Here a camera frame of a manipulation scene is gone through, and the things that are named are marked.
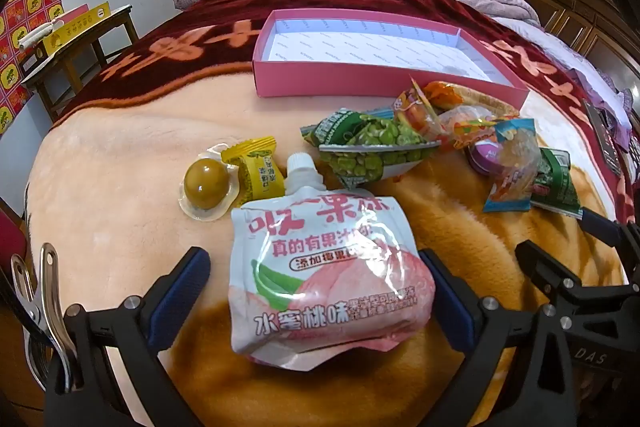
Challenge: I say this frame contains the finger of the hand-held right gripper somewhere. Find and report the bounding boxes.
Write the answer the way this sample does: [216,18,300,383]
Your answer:
[515,241,640,308]
[580,207,640,253]

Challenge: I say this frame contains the orange clear snack packet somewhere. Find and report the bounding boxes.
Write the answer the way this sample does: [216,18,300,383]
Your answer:
[392,77,453,152]

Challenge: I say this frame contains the long bread stick packet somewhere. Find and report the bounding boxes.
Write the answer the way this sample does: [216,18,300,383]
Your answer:
[425,80,521,120]

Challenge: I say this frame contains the yellow candy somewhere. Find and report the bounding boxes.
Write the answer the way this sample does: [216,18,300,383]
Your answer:
[221,136,287,206]

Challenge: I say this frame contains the rainbow striped candy packet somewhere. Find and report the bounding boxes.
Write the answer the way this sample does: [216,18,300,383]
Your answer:
[440,107,498,152]

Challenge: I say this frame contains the small green snack packet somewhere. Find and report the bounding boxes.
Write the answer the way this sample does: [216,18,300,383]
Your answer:
[529,147,585,220]

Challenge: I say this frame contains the pink cardboard box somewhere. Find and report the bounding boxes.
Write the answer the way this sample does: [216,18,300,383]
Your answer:
[251,9,531,112]

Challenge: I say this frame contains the blue edged clear snack packet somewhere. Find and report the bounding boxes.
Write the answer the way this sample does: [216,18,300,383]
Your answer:
[481,118,543,214]

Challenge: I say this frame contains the green pea snack packet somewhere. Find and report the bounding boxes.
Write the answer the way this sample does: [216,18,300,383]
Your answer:
[299,108,443,190]

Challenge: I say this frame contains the yellow cardboard box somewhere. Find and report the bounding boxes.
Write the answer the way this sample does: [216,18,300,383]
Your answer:
[42,2,112,58]

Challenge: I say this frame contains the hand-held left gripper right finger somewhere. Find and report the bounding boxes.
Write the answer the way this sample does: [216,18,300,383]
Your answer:
[419,248,576,427]

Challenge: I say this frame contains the metal spring clamp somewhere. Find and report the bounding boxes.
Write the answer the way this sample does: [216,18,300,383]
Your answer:
[10,243,83,390]

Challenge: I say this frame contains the white rolled object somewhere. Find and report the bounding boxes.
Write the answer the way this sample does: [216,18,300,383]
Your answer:
[17,19,66,52]

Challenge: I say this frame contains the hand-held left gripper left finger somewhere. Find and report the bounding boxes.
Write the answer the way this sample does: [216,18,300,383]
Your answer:
[45,247,211,427]

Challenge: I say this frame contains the lilac bed sheet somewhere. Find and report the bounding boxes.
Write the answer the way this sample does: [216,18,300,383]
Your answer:
[575,67,633,148]

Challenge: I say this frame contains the peach jelly drink pouch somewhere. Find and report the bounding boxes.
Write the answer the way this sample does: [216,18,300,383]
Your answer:
[227,152,435,370]

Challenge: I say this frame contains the red and peach printed blanket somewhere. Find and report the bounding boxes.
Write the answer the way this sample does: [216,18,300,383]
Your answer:
[25,0,640,427]

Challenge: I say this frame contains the small wooden table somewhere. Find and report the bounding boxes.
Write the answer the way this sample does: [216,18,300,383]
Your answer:
[20,4,141,122]

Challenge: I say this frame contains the dark wooden headboard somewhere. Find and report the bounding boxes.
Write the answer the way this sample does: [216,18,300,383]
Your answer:
[492,0,640,92]

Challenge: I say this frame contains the purple lid jelly cup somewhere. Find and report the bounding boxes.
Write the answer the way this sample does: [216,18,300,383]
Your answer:
[466,139,511,178]

